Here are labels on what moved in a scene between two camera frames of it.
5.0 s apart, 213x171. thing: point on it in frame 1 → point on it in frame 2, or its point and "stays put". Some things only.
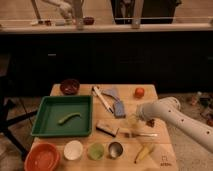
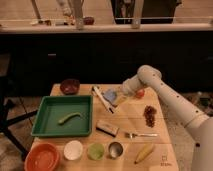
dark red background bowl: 88,20 stays put
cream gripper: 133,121 → 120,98
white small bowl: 73,150 stays put
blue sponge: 119,110 → 110,95
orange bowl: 42,157 stays put
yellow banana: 144,152 stays put
